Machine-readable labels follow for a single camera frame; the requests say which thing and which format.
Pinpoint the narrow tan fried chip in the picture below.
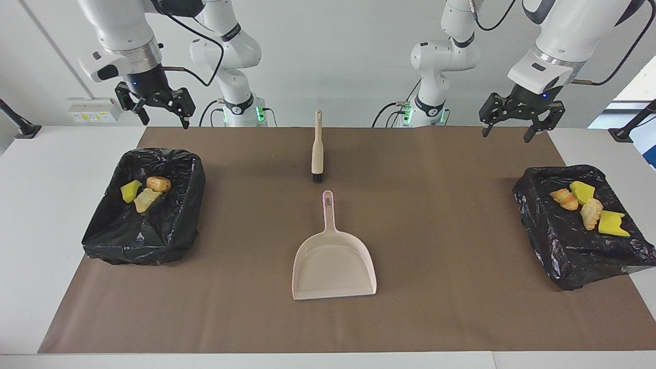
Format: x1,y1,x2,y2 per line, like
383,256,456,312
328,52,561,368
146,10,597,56
549,188,579,212

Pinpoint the small yellow sponge piece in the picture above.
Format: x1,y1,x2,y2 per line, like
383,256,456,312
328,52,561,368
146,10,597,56
120,179,143,204

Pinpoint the yellow sponge with green scrub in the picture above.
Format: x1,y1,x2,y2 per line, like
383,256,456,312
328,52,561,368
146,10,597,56
569,181,596,206

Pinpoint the striped croissant bread piece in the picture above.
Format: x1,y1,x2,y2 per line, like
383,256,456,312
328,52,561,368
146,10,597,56
134,188,162,214

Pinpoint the wide tan fried chip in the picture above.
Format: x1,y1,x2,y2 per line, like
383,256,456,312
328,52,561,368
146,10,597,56
581,198,604,231

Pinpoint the plain yellow sponge piece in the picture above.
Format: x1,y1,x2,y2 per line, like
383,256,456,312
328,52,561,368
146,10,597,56
598,210,631,238

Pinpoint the beige handled black bristle brush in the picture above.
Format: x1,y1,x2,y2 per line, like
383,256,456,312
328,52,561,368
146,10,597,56
311,110,325,184

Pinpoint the beige plastic dustpan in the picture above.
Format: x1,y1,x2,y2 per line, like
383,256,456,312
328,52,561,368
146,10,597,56
292,190,378,301

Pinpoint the black-lined trash bin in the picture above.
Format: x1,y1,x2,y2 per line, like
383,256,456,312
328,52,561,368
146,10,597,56
82,148,207,266
512,164,656,292

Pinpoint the brown table mat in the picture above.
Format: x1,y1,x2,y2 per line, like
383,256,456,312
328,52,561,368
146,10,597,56
38,127,656,354

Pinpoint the black base cable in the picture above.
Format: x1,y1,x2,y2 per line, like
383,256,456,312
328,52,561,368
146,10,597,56
372,100,413,128
199,99,226,127

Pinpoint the white wall socket box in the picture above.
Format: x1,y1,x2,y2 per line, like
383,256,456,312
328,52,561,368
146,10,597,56
68,97,122,124

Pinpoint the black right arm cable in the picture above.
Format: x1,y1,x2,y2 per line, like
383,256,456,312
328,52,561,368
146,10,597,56
159,10,227,88

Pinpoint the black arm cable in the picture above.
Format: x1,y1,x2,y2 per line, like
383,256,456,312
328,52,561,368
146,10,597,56
469,0,656,87
159,10,227,88

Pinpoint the black camera stand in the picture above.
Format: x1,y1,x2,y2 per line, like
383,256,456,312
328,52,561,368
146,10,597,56
608,100,656,143
0,98,42,139

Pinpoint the thin white wall conduit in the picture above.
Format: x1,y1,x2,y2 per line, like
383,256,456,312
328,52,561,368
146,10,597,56
18,0,94,99

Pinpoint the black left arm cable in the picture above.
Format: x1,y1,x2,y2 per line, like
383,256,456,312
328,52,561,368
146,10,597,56
469,0,656,87

